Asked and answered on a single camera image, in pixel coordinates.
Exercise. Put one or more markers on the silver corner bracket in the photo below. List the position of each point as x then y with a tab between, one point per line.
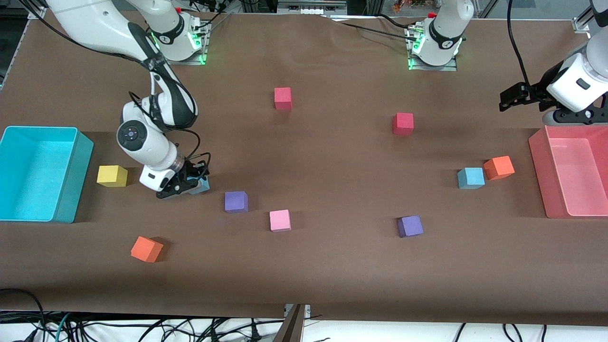
37	13

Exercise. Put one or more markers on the light blue foam cube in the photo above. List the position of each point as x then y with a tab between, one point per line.
471	178
203	186

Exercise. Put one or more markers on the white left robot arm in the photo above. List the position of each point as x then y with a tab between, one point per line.
446	33

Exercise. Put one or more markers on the dark metal post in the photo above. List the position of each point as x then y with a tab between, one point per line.
290	327

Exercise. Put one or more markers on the pink foam cube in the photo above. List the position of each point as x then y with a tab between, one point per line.
280	220

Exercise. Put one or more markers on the orange foam cube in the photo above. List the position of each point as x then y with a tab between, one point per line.
499	167
146	249

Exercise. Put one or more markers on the cyan plastic bin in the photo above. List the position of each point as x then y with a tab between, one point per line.
33	175

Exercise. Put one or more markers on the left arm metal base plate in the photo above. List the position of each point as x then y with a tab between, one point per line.
453	64

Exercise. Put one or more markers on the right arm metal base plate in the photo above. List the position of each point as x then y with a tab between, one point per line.
202	52

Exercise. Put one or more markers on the aluminium corner profile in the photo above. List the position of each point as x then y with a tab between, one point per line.
583	23

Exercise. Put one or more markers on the red foam cube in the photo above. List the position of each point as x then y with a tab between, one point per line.
283	98
403	123

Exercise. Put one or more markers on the pink plastic bin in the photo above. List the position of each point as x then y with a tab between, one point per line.
570	175

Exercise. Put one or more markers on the aluminium frame rail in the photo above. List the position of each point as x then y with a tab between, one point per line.
311	4

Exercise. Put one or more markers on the purple foam cube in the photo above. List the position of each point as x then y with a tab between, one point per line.
236	202
410	226

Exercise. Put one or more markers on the matte table cover sheet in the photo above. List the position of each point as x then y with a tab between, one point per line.
332	275

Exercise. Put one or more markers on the silver table edge bracket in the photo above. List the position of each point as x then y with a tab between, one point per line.
306	309

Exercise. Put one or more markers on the yellow foam cube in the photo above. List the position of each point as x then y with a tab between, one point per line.
112	175

